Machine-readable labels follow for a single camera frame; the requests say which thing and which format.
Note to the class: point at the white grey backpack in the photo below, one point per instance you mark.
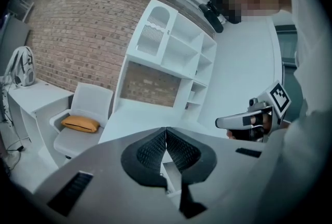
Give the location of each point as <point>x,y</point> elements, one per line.
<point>22,67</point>

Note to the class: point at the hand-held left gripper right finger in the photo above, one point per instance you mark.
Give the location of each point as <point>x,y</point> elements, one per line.
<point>228,166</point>

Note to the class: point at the person's white shirt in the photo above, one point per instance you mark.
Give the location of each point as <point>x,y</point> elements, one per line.
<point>311,62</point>

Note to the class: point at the grey white office chair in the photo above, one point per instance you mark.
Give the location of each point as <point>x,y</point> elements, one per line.
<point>85,103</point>

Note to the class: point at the grey partition panel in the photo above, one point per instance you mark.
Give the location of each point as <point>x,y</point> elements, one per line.
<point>14,41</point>

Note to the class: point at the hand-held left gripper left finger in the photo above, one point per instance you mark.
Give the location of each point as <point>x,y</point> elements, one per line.
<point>103,166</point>

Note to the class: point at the white slatted cabinet door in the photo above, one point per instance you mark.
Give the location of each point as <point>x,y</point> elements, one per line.
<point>154,33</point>

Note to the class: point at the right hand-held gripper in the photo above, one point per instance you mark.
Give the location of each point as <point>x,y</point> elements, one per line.
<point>278,98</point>

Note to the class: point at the small white side desk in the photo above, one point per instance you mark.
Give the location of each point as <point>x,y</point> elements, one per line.
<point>39,96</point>

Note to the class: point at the orange cushion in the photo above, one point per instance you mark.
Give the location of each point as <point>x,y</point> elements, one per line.
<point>80,124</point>

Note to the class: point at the person's right hand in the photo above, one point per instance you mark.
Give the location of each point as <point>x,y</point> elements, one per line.
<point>267,124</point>

